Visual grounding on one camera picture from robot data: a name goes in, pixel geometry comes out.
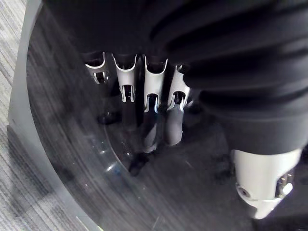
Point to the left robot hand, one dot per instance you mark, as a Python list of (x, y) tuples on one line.
[(216, 60)]

